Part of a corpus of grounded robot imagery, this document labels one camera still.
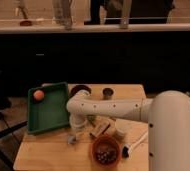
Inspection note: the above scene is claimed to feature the white towel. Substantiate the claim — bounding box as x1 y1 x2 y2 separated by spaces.
67 134 78 144

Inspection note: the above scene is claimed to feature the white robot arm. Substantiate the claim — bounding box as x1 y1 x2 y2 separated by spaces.
67 90 190 171

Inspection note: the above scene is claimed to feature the small dark cup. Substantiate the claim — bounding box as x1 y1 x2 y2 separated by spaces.
102 88 114 100

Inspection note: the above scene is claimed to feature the dark brown bowl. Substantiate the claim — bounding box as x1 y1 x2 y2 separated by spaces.
70 84 91 97

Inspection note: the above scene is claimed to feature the wooden block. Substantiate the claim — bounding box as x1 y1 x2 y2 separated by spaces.
89 122 110 138

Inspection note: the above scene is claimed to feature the white cup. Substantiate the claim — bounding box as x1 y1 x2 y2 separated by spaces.
115 119 130 139

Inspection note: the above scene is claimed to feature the green plastic tray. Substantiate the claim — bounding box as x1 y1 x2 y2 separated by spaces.
27 82 70 134

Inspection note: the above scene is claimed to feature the orange ball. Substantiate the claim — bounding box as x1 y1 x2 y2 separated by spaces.
33 90 44 101

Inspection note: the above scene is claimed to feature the orange bowl with beads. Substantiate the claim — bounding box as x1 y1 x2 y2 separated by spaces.
90 135 121 168

